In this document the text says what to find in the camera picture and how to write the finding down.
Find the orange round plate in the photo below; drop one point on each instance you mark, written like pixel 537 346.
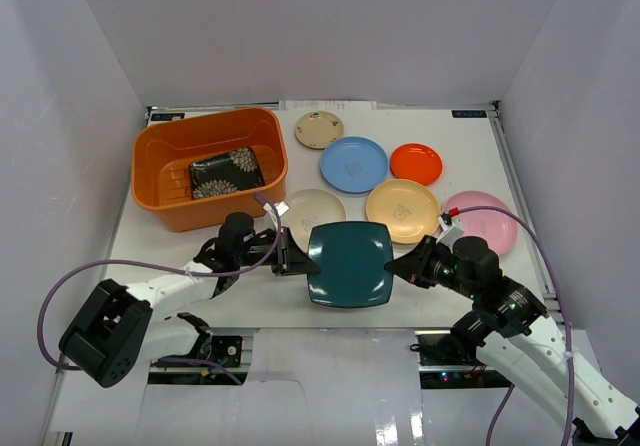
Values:
pixel 416 162

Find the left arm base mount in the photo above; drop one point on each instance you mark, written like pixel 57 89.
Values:
pixel 222 360

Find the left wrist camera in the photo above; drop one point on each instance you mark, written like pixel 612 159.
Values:
pixel 277 211

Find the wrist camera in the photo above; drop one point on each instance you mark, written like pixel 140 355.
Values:
pixel 277 211
pixel 451 229

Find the white paper sheets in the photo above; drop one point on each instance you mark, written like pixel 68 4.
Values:
pixel 335 105

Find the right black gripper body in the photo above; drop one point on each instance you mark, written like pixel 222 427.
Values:
pixel 439 267

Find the cream round plate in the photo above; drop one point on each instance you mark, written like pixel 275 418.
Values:
pixel 310 208

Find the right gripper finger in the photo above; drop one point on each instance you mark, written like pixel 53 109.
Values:
pixel 407 269
pixel 420 252

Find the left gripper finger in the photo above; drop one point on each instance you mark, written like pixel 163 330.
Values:
pixel 304 267
pixel 289 249

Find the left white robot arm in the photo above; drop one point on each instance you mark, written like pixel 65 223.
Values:
pixel 119 325

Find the orange plastic bin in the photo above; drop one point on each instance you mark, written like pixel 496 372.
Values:
pixel 162 152

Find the blue round plate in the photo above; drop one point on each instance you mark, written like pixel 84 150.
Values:
pixel 354 164

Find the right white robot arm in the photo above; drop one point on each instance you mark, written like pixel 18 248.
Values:
pixel 509 329

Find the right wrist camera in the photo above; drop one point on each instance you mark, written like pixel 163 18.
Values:
pixel 451 229

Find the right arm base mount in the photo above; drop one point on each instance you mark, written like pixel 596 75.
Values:
pixel 447 358

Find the teal square plate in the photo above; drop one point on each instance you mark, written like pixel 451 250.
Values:
pixel 351 257

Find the black floral square plate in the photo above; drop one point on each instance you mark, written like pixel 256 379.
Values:
pixel 225 173

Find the small beige floral plate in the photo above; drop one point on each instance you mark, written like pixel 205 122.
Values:
pixel 318 129

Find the yellow round plate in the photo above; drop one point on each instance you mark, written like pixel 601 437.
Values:
pixel 408 210

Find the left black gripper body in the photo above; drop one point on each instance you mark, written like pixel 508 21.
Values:
pixel 286 252

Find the pink round plate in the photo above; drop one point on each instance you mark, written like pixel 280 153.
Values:
pixel 498 230

